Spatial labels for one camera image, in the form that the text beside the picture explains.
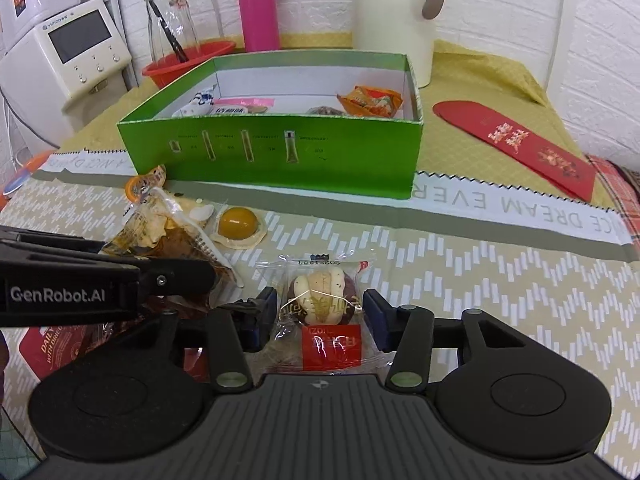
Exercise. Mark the orange snack packet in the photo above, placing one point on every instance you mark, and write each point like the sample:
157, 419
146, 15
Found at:
370, 102

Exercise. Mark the glass carafe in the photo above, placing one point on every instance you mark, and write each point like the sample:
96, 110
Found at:
189, 25

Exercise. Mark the pink snack packet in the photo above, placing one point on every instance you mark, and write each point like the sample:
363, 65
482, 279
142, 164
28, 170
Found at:
245, 102

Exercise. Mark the pink thermos bottle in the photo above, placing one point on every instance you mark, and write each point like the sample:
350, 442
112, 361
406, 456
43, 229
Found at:
257, 15

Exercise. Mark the red snack packet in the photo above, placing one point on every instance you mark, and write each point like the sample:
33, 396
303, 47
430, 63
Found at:
45, 355

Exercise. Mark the cream thermos jug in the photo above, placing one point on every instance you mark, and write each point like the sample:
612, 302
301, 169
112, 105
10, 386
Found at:
390, 20

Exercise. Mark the green cardboard box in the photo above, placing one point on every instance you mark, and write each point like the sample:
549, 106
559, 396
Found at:
300, 160

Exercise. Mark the yellow jelly cup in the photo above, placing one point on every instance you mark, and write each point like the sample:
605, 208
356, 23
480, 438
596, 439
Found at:
237, 222

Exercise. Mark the red envelope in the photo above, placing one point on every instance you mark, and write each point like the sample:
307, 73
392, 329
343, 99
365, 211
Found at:
480, 120

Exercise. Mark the yellow tablecloth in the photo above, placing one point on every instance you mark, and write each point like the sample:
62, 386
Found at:
475, 75

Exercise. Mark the clear-wrapped pastry with red label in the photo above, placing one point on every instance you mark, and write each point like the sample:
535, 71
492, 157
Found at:
320, 305

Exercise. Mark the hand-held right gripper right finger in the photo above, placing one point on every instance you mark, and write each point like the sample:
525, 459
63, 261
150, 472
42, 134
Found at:
375, 325

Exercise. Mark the beige patterned table mat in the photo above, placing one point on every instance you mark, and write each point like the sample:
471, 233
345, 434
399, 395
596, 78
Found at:
500, 270

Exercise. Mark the red plaid cloth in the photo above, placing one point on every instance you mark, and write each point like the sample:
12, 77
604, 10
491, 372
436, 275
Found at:
620, 195

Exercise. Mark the white countertop water dispenser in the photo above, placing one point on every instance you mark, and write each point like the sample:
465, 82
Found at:
30, 75

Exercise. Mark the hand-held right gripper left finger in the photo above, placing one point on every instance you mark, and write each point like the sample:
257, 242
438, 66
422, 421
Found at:
267, 319

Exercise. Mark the brown clear snack packet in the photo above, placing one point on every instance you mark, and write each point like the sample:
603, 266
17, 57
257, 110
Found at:
150, 225

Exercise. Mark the brown wrapped snack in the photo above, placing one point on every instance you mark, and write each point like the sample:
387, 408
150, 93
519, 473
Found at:
322, 110

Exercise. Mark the black stirring stick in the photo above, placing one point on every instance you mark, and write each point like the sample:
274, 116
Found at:
162, 17

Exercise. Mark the small orange jelly packet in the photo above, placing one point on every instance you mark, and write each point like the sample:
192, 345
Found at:
145, 185

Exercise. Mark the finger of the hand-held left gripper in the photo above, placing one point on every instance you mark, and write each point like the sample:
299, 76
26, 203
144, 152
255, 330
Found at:
175, 277
50, 240

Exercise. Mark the blue and white snack packet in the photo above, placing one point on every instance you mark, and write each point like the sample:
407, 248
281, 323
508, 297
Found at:
202, 99

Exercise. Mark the orange and blue lid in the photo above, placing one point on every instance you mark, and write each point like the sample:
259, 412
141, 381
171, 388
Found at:
20, 180

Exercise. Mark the red plastic basin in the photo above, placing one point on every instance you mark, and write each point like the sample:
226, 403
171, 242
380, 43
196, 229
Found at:
165, 74

